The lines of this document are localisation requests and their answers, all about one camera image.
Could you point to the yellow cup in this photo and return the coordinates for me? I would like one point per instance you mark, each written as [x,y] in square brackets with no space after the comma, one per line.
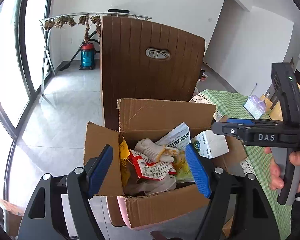
[267,102]

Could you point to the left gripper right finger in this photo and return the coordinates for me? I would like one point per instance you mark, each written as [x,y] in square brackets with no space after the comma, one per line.
[253,215]

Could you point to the cardboard box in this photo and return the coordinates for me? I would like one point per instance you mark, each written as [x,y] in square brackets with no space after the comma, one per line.
[140,119]

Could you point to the blue vacuum cleaner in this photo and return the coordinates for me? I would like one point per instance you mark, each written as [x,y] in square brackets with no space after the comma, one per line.
[87,52]

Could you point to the red white snack wrapper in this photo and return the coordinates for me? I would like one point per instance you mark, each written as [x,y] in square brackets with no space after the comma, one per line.
[146,169]

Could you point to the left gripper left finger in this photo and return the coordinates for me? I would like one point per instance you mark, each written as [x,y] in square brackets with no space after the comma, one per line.
[44,216]

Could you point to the white knit glove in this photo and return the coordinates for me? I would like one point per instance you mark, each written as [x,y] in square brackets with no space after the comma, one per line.
[155,152]

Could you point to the yellow thermos jug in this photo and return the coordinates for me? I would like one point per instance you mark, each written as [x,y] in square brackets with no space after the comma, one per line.
[276,112]

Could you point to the green white snack bag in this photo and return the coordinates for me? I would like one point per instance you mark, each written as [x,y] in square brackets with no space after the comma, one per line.
[179,138]

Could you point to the metal drying rack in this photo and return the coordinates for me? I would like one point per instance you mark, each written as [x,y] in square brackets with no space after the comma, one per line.
[92,22]

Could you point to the white plastic bag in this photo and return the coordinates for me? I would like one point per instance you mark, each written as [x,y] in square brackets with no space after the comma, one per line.
[150,187]

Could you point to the person's right hand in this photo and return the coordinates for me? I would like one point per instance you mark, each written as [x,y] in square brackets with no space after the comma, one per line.
[275,181]

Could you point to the purple tissue pack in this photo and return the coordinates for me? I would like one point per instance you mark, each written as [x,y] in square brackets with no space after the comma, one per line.
[255,106]

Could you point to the yellow snack bag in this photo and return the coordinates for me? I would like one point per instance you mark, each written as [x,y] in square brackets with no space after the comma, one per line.
[124,162]

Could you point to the white milk carton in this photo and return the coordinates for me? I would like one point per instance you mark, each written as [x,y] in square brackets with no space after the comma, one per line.
[210,145]

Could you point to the brown wooden chair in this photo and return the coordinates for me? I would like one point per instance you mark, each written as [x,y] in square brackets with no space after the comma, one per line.
[148,75]

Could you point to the black router box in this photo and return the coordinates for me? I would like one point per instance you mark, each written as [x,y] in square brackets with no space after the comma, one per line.
[123,11]

